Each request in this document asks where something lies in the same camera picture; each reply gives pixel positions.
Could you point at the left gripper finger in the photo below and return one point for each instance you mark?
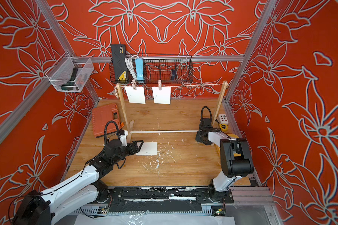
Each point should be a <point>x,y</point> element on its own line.
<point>136,143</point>
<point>134,152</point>

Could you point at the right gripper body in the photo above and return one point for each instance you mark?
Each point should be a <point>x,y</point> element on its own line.
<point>199,138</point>

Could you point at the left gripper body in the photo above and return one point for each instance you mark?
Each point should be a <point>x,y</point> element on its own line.
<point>125,151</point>

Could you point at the white postcard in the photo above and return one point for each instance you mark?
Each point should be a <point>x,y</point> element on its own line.
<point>148,149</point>
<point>136,96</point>
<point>162,96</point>

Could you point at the pink clothespin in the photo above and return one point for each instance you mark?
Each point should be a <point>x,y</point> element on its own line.
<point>134,85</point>
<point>159,85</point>

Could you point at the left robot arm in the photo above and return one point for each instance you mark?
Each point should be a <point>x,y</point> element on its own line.
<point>51,205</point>

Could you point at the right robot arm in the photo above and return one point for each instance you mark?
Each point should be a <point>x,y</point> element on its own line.
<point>219,187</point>

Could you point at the yellow tape measure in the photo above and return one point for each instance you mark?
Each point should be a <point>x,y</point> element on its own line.
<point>223,127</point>

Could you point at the white button box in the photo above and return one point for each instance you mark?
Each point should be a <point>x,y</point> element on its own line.
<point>222,118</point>

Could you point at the yellow plastic tray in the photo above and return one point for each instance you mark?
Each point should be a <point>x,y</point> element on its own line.
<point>235,157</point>

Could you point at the red tool case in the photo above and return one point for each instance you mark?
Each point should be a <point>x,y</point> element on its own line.
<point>103,114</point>

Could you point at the light blue power bank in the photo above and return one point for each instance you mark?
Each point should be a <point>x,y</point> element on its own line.
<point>139,69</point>

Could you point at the dark green flashlight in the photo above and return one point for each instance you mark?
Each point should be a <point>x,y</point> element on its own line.
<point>69,85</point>

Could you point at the black yellow device box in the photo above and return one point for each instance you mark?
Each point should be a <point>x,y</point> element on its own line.
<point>118,58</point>

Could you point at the clear plastic bin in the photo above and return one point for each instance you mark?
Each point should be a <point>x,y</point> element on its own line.
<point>59,73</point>

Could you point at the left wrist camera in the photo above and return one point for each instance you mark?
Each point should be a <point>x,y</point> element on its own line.
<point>123,134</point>

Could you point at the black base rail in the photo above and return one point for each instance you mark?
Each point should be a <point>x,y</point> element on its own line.
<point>176,200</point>

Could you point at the wooden string rack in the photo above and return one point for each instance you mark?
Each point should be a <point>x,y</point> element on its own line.
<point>129,125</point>

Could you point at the black wire basket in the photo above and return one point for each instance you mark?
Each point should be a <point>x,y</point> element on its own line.
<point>158,67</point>

